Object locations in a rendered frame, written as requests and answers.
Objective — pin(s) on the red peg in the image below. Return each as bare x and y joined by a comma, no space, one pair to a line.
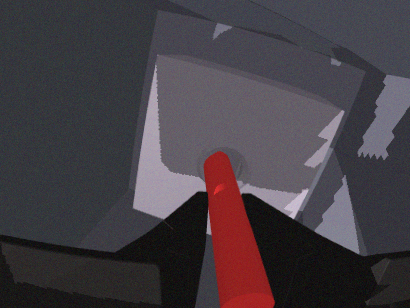
241,276

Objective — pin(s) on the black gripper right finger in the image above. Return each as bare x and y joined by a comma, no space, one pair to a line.
306,270

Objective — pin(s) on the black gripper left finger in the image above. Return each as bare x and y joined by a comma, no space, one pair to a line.
159,270

